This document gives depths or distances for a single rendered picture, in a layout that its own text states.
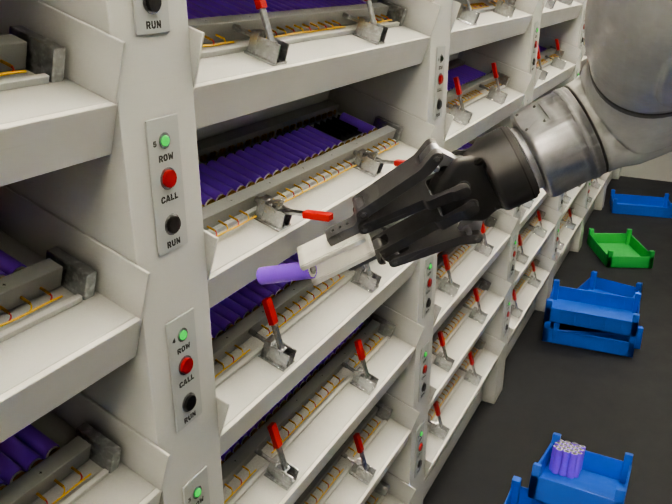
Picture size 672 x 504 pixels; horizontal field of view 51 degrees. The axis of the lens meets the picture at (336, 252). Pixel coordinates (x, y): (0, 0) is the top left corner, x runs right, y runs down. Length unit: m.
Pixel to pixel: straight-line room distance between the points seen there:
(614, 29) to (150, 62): 0.36
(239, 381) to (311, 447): 0.25
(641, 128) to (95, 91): 0.44
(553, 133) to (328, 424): 0.65
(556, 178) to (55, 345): 0.45
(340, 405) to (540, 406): 1.16
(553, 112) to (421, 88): 0.57
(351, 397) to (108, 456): 0.54
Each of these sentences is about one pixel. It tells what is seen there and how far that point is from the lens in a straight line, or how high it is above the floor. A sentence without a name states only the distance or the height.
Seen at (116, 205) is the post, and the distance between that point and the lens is 0.62.
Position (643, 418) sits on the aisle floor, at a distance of 2.30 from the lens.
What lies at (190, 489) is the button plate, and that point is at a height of 0.71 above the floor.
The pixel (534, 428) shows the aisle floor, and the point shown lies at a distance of 2.15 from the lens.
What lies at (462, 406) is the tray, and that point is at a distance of 1.89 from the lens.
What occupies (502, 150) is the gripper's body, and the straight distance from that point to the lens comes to 0.65.
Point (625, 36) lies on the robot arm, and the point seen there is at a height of 1.18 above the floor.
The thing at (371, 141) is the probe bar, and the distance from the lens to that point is 1.12.
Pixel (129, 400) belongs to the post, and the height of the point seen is 0.84.
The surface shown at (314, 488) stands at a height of 0.40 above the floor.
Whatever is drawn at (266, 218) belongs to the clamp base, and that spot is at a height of 0.95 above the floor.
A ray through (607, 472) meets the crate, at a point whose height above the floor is 0.02.
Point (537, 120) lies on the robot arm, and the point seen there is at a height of 1.10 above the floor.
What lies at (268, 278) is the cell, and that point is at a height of 0.93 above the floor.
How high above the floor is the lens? 1.22
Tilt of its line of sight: 22 degrees down
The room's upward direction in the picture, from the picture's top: straight up
